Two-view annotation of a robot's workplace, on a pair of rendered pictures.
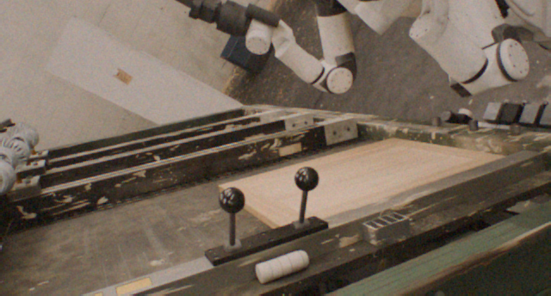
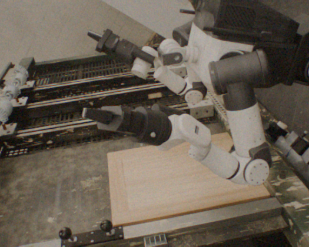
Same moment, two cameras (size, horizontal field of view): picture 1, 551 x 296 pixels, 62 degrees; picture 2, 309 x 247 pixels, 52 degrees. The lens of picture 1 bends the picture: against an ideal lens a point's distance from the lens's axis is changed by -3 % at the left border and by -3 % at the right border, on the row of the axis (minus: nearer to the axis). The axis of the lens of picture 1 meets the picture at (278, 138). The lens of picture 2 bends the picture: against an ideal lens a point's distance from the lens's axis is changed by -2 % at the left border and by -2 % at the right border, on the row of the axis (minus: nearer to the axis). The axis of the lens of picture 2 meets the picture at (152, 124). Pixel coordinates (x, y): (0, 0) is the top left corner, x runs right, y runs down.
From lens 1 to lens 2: 0.65 m
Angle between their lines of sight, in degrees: 25
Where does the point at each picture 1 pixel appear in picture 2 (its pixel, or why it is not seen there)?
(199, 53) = not seen: outside the picture
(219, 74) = not seen: outside the picture
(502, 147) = (267, 186)
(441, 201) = (197, 229)
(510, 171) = (251, 216)
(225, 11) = (118, 50)
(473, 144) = not seen: hidden behind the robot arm
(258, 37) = (138, 71)
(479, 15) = (243, 139)
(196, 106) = (158, 7)
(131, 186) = (65, 136)
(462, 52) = (217, 169)
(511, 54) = (253, 172)
